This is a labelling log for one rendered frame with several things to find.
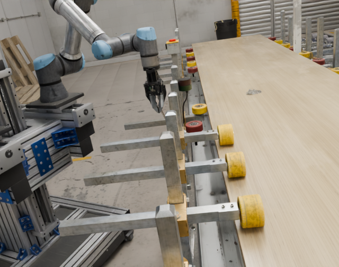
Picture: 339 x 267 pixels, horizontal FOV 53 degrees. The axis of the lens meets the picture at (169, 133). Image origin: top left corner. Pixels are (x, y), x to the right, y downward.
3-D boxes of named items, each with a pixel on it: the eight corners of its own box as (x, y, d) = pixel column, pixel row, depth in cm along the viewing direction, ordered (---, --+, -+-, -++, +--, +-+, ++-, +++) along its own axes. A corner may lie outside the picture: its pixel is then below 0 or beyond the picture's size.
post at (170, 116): (184, 237, 123) (164, 113, 105) (183, 231, 126) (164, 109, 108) (193, 236, 123) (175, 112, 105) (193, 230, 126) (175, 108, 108)
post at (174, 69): (182, 150, 192) (170, 66, 174) (182, 147, 196) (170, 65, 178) (188, 149, 192) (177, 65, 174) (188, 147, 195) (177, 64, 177)
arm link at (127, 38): (108, 36, 141) (124, 35, 134) (128, 32, 149) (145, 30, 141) (112, 55, 144) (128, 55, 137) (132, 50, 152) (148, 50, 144)
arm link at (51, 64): (34, 82, 181) (26, 58, 176) (56, 76, 190) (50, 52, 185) (44, 84, 173) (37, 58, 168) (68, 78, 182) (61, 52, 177)
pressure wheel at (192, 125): (188, 149, 158) (185, 126, 153) (187, 142, 165) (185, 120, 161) (205, 147, 157) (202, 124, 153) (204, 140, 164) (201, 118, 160)
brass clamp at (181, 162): (169, 185, 106) (167, 171, 104) (170, 165, 119) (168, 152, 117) (188, 183, 106) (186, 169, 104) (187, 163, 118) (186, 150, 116)
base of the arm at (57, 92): (34, 103, 182) (29, 85, 178) (54, 94, 194) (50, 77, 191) (55, 103, 175) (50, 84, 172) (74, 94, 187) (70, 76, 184)
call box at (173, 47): (168, 56, 196) (166, 42, 193) (168, 54, 203) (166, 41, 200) (180, 54, 196) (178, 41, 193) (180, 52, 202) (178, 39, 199)
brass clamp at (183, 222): (166, 238, 83) (163, 222, 81) (168, 206, 96) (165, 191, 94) (191, 236, 83) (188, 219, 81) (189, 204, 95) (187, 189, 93)
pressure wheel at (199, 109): (202, 128, 179) (200, 108, 174) (190, 126, 184) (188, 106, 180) (211, 123, 184) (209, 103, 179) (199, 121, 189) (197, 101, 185)
